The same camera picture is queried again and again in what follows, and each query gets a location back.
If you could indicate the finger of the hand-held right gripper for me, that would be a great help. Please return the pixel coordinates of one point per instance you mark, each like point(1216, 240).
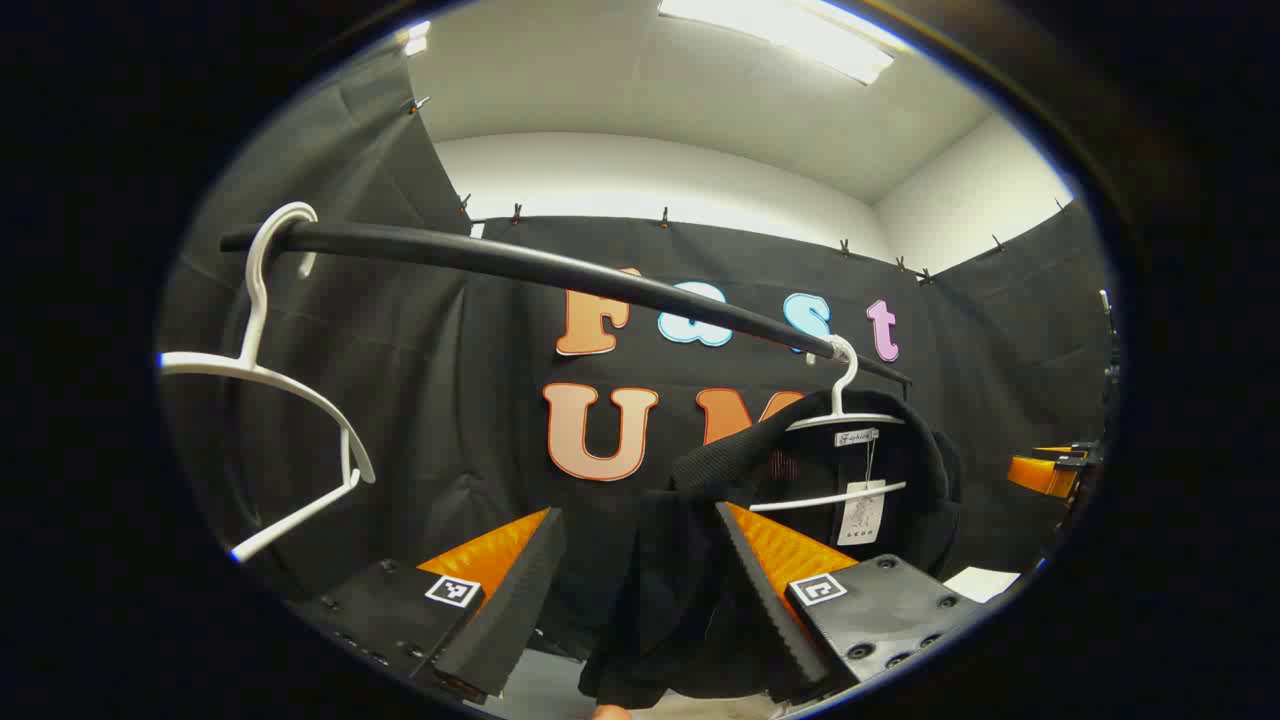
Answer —
point(1045, 472)

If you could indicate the row of black clips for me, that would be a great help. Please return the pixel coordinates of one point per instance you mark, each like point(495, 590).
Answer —
point(664, 216)

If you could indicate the long ceiling light panel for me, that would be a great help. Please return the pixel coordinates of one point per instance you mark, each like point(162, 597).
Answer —
point(780, 30)

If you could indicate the white hang tag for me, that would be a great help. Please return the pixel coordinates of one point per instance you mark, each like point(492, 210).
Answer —
point(862, 515)

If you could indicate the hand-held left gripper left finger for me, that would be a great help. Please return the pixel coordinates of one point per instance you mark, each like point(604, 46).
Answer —
point(510, 610)

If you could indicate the black backdrop cloth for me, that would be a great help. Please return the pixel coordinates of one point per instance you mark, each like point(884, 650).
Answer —
point(450, 400)

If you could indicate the black clothes rack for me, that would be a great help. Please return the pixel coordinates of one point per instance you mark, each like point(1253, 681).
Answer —
point(500, 258)

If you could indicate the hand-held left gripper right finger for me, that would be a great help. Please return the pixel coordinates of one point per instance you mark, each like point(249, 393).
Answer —
point(770, 610)

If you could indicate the small ceiling light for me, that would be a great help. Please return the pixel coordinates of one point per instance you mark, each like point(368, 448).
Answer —
point(416, 38)

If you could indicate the black knit garment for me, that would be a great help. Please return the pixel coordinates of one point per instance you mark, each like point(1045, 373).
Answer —
point(680, 580)

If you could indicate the white box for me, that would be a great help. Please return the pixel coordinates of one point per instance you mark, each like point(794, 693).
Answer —
point(985, 583)

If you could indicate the white plastic clothes hanger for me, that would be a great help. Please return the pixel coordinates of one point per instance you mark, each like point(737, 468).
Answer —
point(848, 385)
point(255, 290)

